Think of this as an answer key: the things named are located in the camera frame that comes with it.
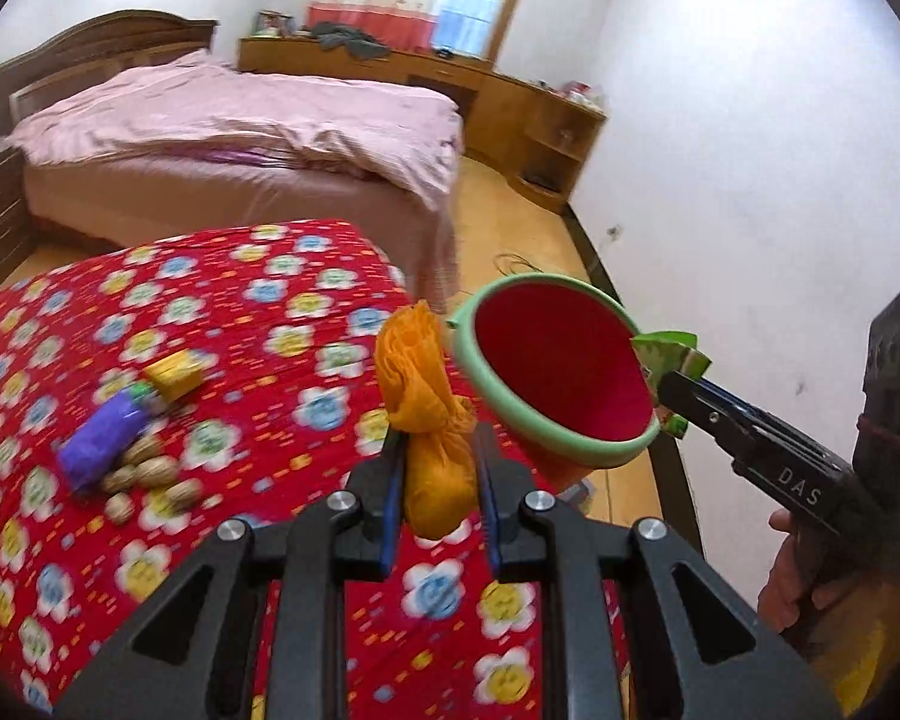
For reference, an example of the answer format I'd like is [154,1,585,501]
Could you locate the person's right hand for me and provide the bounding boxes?
[756,508,863,640]

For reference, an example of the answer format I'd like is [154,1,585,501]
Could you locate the long wooden cabinet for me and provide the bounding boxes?
[238,37,608,215]

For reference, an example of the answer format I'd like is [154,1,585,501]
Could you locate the red smiley flower printed blanket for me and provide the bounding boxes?
[0,219,631,720]

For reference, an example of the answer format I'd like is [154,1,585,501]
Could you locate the small yellow box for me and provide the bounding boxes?
[145,349,205,401]

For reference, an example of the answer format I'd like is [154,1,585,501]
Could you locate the pink duvet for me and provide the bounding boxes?
[7,49,466,212]

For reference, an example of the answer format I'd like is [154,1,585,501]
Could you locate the small picture frames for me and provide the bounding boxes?
[253,10,298,39]

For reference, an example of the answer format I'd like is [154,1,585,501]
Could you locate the red bin with green rim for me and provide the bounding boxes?
[448,274,710,494]

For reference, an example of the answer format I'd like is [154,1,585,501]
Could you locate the purple packet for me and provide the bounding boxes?
[56,382,152,494]

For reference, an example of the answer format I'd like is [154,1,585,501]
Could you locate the wooden bed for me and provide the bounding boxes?
[0,9,466,302]

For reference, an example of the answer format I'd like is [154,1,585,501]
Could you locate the orange mesh bag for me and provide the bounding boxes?
[375,300,477,541]

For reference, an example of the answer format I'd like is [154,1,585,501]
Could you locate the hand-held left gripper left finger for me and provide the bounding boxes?
[52,420,406,720]

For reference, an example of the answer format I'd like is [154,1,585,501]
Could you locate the grey garment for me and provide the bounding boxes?
[313,22,391,61]

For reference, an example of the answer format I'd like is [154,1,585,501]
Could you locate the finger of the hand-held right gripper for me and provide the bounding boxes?
[655,382,755,470]
[667,370,803,440]

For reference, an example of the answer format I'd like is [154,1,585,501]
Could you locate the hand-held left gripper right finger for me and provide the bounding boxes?
[474,420,841,720]

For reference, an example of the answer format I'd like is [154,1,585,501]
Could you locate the barred window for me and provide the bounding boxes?
[431,0,535,61]

